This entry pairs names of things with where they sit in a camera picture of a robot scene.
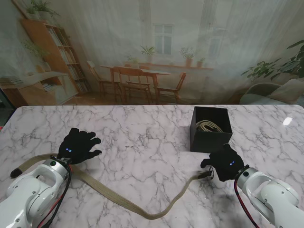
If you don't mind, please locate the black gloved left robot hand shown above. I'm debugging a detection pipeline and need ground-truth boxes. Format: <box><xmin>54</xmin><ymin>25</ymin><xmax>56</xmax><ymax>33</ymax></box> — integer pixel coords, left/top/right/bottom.
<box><xmin>57</xmin><ymin>127</ymin><xmax>103</xmax><ymax>165</ymax></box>

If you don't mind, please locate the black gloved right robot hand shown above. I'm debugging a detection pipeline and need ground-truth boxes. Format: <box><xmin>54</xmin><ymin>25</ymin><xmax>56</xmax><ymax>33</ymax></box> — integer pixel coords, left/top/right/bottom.
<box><xmin>200</xmin><ymin>143</ymin><xmax>245</xmax><ymax>182</ymax></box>

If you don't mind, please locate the beige woven belt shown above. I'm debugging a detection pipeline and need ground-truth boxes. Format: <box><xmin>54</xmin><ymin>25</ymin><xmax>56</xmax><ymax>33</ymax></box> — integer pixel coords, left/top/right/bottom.
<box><xmin>196</xmin><ymin>120</ymin><xmax>225</xmax><ymax>133</ymax></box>
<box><xmin>9</xmin><ymin>153</ymin><xmax>216</xmax><ymax>220</ymax></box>

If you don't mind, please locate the black square storage box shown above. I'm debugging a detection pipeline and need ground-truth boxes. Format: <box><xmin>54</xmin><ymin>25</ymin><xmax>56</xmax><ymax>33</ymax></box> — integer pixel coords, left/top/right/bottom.
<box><xmin>189</xmin><ymin>106</ymin><xmax>233</xmax><ymax>152</ymax></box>

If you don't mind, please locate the printed room scene backdrop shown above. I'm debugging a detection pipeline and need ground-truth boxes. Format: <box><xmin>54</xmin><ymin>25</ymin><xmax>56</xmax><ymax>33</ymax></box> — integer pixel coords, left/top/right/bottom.
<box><xmin>0</xmin><ymin>0</ymin><xmax>304</xmax><ymax>105</ymax></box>

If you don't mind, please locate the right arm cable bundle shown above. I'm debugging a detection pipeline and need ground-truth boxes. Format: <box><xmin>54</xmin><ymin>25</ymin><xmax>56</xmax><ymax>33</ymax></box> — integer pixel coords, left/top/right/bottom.
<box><xmin>234</xmin><ymin>178</ymin><xmax>261</xmax><ymax>228</ymax></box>

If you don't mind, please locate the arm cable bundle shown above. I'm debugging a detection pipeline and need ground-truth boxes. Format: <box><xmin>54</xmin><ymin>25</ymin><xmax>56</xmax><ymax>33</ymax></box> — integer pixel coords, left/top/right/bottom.
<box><xmin>33</xmin><ymin>163</ymin><xmax>73</xmax><ymax>228</ymax></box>
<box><xmin>234</xmin><ymin>178</ymin><xmax>261</xmax><ymax>228</ymax></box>

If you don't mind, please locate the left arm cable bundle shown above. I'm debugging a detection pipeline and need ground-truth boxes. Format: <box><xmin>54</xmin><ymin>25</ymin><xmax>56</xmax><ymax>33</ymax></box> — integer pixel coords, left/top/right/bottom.
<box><xmin>33</xmin><ymin>163</ymin><xmax>73</xmax><ymax>228</ymax></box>

